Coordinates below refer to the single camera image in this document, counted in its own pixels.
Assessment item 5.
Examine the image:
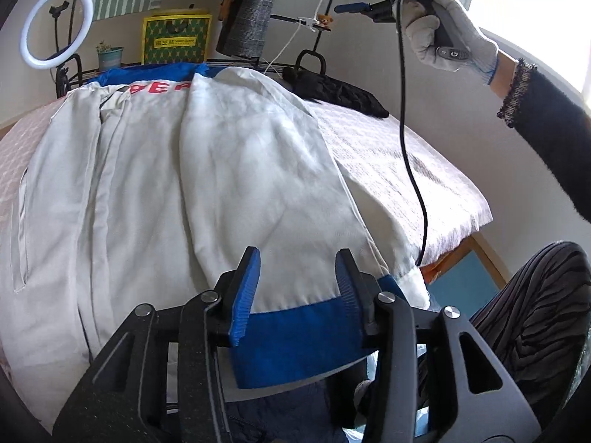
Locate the bright window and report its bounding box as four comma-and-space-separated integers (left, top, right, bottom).
460, 0, 590, 103

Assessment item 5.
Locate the small potted plant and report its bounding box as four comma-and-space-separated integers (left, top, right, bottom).
96, 41, 123, 73

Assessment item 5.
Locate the white and blue jacket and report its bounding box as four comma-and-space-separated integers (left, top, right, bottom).
1, 68, 429, 429

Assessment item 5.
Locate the black bag on bed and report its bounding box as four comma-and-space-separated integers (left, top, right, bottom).
281, 50, 390, 119

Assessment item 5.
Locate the pink plaid bed blanket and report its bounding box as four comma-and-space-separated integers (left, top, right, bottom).
0, 94, 493, 268

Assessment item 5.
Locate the white-gloved right hand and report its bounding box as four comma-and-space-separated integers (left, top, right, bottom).
400, 0, 499, 85

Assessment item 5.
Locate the yellow green patterned box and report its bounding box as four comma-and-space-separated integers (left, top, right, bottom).
141, 10, 212, 65

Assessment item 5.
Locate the striped dark trousers leg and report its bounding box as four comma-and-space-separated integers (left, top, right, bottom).
471, 241, 590, 428

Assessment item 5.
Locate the white ring light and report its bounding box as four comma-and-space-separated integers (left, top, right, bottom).
19, 0, 95, 71

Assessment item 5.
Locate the black clothes rack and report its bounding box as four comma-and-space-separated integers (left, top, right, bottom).
218, 0, 329, 69

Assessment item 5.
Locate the navy quilted garment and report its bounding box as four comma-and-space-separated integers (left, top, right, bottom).
225, 381, 348, 442

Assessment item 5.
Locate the orange bed sheet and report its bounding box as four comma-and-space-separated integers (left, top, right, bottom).
420, 236, 480, 285

